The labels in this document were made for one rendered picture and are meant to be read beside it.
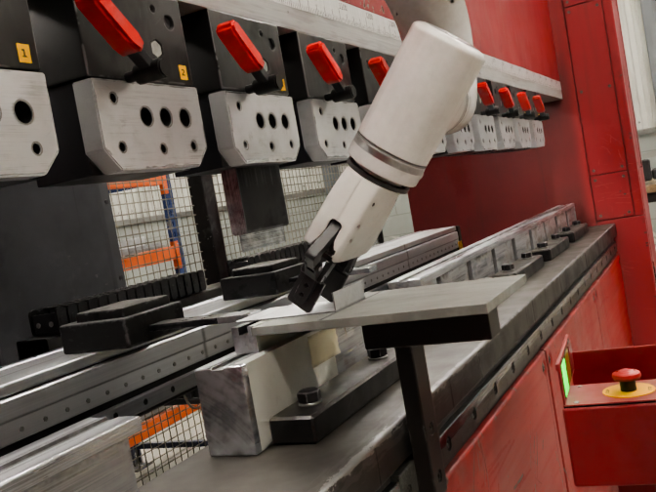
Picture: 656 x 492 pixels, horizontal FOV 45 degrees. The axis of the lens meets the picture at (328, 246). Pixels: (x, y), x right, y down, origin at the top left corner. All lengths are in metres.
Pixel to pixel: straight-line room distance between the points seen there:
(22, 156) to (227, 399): 0.36
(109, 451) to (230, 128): 0.35
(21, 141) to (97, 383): 0.48
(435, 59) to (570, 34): 2.23
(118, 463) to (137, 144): 0.27
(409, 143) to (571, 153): 2.20
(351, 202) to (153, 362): 0.42
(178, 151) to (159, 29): 0.12
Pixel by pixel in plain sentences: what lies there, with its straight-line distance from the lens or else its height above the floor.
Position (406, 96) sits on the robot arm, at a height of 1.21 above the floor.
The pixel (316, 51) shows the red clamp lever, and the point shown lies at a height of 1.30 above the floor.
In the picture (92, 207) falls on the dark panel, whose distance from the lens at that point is 1.48.
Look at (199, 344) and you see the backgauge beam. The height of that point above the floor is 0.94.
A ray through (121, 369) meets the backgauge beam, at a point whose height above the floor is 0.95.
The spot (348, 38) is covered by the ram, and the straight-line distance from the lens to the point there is 1.19.
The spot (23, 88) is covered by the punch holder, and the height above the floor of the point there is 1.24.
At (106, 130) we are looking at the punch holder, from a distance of 0.69.
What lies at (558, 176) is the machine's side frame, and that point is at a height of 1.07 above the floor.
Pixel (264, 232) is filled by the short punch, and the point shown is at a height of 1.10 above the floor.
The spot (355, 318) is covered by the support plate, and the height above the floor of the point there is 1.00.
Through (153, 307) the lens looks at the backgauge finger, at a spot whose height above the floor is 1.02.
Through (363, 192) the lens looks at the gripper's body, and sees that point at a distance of 0.83.
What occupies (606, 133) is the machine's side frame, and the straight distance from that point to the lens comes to 2.99.
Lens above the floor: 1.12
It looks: 3 degrees down
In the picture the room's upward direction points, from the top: 10 degrees counter-clockwise
